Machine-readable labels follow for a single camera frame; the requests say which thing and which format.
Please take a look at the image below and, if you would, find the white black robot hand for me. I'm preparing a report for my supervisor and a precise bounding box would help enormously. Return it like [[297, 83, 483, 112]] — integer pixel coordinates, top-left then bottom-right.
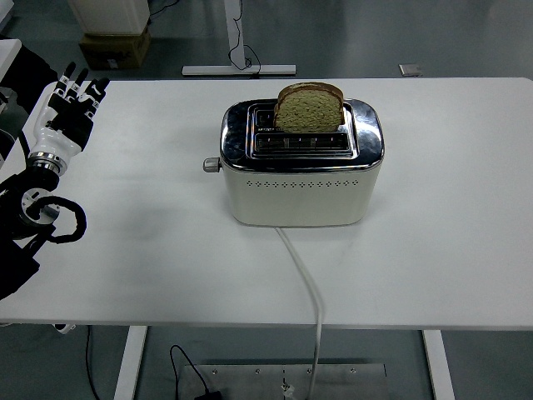
[[27, 61, 111, 162]]

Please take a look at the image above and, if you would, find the cream chrome two-slot toaster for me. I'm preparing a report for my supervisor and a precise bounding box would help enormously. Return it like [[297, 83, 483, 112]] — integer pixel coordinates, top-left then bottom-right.
[[202, 97, 386, 228]]

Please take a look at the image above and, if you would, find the black bulky object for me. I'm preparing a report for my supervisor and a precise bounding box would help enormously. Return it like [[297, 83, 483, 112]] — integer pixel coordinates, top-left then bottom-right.
[[10, 44, 60, 122]]

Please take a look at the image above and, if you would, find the white side table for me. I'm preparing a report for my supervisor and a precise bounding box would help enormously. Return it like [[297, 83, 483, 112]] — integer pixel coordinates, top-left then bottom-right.
[[0, 38, 22, 84]]

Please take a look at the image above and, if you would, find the brown cardboard box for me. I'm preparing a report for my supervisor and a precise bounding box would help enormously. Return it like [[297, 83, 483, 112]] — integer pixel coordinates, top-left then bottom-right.
[[77, 25, 152, 71]]

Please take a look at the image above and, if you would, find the white background table base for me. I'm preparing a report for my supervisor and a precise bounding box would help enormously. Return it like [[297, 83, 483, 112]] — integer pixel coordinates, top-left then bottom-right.
[[182, 0, 297, 78]]

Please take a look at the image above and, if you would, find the white table leg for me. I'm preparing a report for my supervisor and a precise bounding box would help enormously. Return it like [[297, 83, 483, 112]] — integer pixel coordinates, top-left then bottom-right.
[[112, 325, 149, 400], [421, 329, 456, 400]]

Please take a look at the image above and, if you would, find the brown bread slice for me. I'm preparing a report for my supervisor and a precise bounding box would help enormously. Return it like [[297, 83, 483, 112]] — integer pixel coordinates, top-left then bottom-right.
[[272, 81, 346, 134]]

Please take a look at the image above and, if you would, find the grey metal plate with screws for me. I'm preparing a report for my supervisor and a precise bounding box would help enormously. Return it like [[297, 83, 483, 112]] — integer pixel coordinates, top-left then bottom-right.
[[179, 363, 389, 400]]

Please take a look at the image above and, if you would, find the thin black hanging cable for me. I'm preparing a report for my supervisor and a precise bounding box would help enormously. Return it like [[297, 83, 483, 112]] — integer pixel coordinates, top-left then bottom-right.
[[227, 0, 262, 79]]

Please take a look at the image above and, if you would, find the thin black floor cable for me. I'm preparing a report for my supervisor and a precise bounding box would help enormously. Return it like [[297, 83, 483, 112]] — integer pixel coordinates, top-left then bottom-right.
[[85, 325, 103, 400]]

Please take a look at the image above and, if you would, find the white toaster power cord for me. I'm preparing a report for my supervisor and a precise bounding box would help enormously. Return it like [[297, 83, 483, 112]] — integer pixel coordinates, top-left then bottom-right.
[[274, 226, 325, 399]]

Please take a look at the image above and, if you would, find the black cable with adapter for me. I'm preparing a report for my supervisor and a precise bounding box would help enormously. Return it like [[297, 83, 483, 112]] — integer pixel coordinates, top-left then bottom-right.
[[168, 344, 224, 400]]

